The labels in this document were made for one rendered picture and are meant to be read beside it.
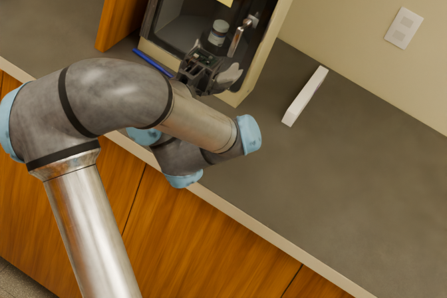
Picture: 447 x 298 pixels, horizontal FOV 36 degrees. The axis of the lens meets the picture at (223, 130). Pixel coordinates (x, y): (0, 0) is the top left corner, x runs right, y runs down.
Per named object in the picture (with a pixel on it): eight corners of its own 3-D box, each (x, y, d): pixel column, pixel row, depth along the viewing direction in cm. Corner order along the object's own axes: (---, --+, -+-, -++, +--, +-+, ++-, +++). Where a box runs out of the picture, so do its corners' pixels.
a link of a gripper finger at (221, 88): (236, 85, 155) (205, 92, 150) (234, 90, 156) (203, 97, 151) (225, 71, 157) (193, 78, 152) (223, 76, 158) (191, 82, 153)
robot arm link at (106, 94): (122, 25, 97) (257, 108, 140) (60, 52, 101) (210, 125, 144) (135, 100, 93) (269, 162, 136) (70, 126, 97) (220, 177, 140)
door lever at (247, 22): (241, 51, 171) (233, 46, 172) (254, 21, 165) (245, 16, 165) (232, 60, 167) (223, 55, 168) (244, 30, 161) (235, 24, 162)
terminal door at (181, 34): (142, 36, 185) (181, -100, 159) (237, 94, 180) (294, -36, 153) (141, 36, 184) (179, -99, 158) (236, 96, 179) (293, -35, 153)
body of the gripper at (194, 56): (226, 60, 150) (199, 85, 141) (215, 89, 156) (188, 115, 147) (197, 42, 151) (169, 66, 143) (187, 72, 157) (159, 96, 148)
